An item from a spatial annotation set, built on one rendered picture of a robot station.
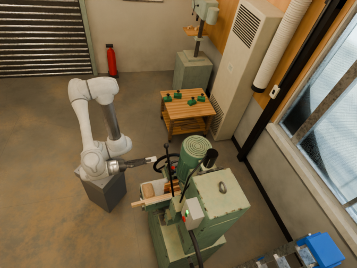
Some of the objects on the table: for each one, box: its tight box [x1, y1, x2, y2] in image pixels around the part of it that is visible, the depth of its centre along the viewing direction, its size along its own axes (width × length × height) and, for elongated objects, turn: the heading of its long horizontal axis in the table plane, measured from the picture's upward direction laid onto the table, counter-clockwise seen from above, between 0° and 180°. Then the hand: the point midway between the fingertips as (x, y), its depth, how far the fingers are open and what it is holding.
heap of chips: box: [141, 182, 156, 199], centre depth 162 cm, size 8×12×3 cm
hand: (151, 159), depth 134 cm, fingers closed
